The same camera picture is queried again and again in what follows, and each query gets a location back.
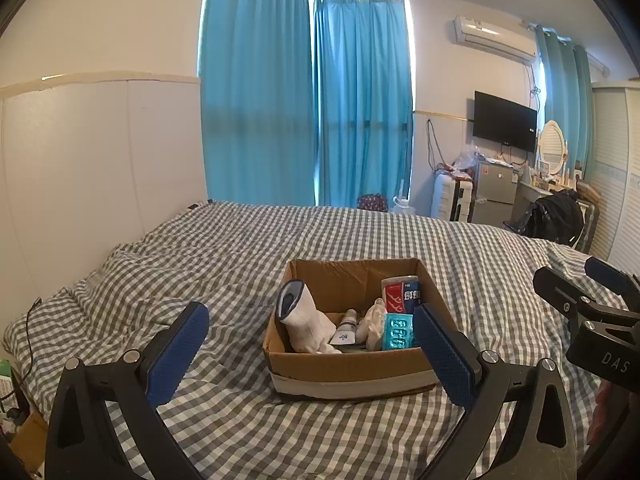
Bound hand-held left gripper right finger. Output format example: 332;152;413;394
412;303;581;480

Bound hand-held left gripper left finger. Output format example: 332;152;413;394
44;301;211;480

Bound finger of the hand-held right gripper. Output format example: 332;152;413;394
532;265;640;332
584;255;640;311

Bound teal packet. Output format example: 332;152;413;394
383;312;419;352

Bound red white plastic packet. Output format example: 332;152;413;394
380;275;421;312

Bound white plush toy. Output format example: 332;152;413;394
357;298;387;350

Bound brown cardboard box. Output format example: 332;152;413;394
263;258;467;402

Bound small white tube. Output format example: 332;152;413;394
334;309;359;347

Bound white sock with blue cuff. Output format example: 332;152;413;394
276;279;343;355

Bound person's right hand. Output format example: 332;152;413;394
588;381;610;445

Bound wooden chair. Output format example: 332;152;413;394
574;181;602;257

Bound black backpack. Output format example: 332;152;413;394
524;189;587;249

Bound white dressing table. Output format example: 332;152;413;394
514;179;557;227

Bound white wardrobe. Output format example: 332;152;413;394
589;79;640;272

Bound grey checked pillow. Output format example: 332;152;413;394
2;244;156;366

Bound grey mini fridge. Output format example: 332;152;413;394
471;159;522;222

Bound grey checked blanket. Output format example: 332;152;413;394
2;198;628;480

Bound white suitcase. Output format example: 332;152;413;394
431;171;477;224

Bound white oval mirror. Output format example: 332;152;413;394
536;119;569;177

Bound clear water jug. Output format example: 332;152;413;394
391;194;418;217

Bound clear plastic bag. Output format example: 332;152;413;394
451;144;482;172

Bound dark patterned bag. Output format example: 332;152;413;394
356;193;390;213

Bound cardboard box beside bed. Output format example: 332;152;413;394
9;409;49;477

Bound narrow blue curtain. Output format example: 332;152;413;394
533;21;597;182

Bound white air conditioner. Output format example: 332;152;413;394
452;14;539;65

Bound blue window curtain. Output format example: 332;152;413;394
311;0;416;209

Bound wide blue curtain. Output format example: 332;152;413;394
199;0;319;207

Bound black charging cable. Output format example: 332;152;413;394
24;298;44;377

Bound black wall television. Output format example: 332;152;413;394
472;90;539;153

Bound hanging wall cable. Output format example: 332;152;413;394
424;118;444;172

